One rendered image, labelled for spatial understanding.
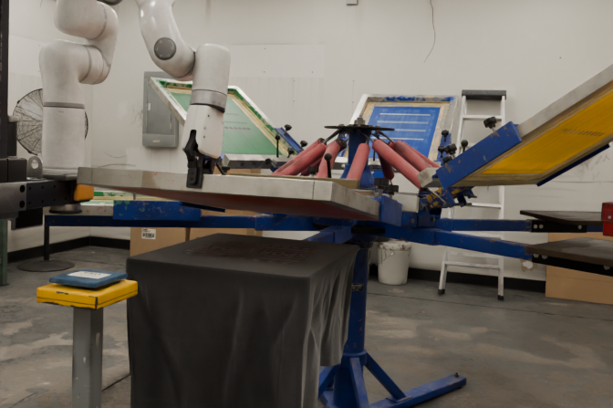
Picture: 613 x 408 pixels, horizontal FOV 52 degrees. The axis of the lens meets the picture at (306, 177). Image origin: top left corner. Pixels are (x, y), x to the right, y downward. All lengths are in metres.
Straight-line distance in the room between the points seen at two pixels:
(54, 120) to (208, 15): 5.23
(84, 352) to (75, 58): 0.69
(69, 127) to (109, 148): 5.65
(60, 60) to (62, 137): 0.18
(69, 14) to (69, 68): 0.12
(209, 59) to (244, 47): 5.16
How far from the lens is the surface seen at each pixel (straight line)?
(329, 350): 1.64
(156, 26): 1.34
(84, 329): 1.25
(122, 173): 1.40
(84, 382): 1.28
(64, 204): 1.59
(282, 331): 1.38
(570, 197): 5.91
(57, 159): 1.58
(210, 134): 1.31
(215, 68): 1.33
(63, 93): 1.58
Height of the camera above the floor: 1.23
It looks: 3 degrees down
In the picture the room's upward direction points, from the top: 2 degrees clockwise
